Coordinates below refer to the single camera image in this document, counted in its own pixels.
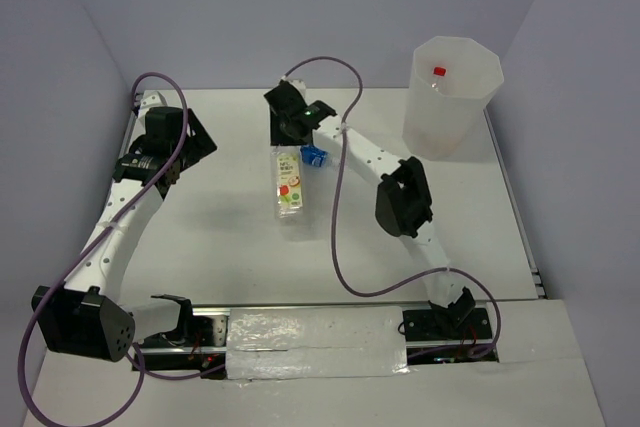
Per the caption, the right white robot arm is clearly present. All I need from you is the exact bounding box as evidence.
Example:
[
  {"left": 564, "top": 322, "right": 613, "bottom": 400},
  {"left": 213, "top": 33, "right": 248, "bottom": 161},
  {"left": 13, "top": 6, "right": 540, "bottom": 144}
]
[{"left": 264, "top": 80, "right": 476, "bottom": 339}]

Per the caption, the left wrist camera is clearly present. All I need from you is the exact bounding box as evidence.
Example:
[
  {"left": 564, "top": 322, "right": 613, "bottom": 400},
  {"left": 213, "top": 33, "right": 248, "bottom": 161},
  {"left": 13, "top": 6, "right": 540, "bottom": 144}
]
[{"left": 139, "top": 91, "right": 168, "bottom": 111}]

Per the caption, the red cap water bottle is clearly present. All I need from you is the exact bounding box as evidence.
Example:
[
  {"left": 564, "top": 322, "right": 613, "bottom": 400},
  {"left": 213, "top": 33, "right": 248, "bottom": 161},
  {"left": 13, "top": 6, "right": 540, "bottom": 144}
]
[{"left": 430, "top": 66, "right": 447, "bottom": 94}]

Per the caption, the blue label clear bottle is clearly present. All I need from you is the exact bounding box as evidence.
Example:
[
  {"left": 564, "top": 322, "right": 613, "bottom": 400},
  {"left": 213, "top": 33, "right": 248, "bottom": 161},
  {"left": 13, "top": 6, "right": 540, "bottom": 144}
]
[{"left": 299, "top": 145, "right": 340, "bottom": 168}]

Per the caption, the silver tape sheet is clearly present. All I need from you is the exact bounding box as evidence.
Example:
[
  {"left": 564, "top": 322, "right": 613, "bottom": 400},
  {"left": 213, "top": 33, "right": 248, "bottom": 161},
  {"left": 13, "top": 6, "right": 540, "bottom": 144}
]
[{"left": 225, "top": 306, "right": 409, "bottom": 380}]

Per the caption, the white plastic bin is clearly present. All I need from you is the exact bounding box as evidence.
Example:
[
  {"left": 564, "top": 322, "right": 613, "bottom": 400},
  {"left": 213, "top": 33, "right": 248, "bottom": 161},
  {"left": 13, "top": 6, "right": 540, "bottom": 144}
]
[{"left": 403, "top": 36, "right": 504, "bottom": 160}]

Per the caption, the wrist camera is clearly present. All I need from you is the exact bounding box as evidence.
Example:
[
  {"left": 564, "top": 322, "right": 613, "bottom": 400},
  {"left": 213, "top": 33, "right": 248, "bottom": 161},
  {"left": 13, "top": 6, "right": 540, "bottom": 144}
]
[
  {"left": 139, "top": 91, "right": 168, "bottom": 111},
  {"left": 280, "top": 76, "right": 307, "bottom": 97}
]

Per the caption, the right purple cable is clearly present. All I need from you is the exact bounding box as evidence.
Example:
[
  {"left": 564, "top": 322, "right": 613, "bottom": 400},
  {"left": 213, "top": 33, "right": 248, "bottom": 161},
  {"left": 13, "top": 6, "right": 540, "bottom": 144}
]
[{"left": 280, "top": 56, "right": 503, "bottom": 361}]

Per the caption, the apple juice clear bottle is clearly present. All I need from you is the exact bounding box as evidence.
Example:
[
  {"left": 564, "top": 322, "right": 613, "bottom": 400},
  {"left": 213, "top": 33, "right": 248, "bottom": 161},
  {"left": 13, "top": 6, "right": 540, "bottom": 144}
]
[{"left": 271, "top": 146, "right": 304, "bottom": 219}]

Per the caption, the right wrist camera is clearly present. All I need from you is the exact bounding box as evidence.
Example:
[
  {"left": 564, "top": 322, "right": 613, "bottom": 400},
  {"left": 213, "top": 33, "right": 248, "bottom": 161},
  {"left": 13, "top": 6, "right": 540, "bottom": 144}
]
[{"left": 280, "top": 76, "right": 307, "bottom": 97}]

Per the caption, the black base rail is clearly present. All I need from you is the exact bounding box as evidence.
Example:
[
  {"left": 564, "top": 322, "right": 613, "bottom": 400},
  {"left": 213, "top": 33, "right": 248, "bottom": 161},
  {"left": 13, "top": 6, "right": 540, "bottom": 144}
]
[{"left": 135, "top": 304, "right": 499, "bottom": 380}]

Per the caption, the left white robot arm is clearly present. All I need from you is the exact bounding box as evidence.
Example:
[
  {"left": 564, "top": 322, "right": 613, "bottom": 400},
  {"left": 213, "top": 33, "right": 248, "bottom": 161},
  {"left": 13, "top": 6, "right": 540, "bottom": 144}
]
[{"left": 31, "top": 106, "right": 217, "bottom": 362}]

